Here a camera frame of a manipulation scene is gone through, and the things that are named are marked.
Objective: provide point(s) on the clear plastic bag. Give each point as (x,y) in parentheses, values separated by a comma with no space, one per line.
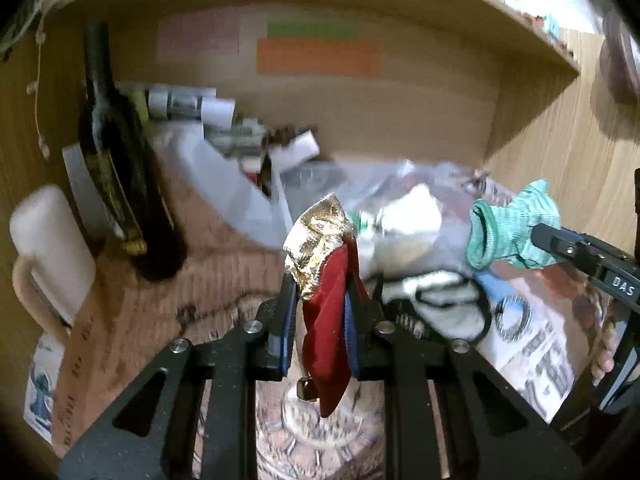
(240,195)

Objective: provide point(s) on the white cloth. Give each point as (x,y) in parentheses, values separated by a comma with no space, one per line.
(405,230)

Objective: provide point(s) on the white paper tube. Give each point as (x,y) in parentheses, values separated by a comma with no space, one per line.
(297,152)

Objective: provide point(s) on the pink sticky note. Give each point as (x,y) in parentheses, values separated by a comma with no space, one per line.
(197,35)

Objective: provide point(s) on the orange sticky note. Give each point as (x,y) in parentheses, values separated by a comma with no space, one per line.
(317,57)

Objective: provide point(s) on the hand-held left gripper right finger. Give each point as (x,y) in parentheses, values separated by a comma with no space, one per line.
(351,345)

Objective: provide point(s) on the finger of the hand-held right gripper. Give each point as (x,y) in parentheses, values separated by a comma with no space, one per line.
(550,241)

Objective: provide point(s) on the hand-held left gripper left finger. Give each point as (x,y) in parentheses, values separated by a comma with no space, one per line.
(286,332)

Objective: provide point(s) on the blue cloth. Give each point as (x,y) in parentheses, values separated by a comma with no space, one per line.
(490,287)

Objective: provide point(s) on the newspaper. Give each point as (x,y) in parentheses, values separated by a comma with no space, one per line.
(545,360)

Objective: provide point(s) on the rolled printed papers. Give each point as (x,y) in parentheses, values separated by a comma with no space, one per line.
(185,105)

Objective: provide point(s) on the person's right hand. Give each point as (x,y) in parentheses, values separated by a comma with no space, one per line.
(602,362)

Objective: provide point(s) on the green sticky note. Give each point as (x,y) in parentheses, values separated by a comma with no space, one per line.
(312,30)

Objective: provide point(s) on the blue printed paper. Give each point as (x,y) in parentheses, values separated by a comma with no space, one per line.
(42,385)

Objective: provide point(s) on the dark wine bottle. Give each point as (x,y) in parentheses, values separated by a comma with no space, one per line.
(120,175)

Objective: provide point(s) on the cream mug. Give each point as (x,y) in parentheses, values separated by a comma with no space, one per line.
(50,255)

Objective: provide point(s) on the red and gold wrapper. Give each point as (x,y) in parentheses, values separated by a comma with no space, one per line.
(330,320)

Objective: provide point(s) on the teal striped sock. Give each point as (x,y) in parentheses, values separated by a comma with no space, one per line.
(505,230)

